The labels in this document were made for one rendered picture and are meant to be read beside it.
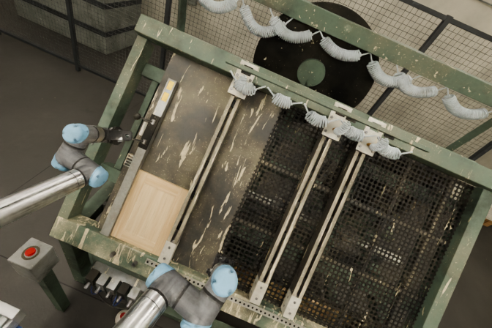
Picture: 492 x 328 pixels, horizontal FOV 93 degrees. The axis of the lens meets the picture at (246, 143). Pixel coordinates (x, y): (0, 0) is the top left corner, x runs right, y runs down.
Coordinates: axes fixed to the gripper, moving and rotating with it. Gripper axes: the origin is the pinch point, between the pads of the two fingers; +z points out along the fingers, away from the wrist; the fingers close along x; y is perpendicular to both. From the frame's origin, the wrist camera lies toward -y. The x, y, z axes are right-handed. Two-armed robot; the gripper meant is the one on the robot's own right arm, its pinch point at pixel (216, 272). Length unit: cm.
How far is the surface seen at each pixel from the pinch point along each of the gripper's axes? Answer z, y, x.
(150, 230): 39, 2, 40
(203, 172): 20, 41, 26
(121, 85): 8, 63, 87
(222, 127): 9, 65, 27
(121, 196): 32, 12, 62
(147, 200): 33, 15, 48
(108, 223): 38, -3, 62
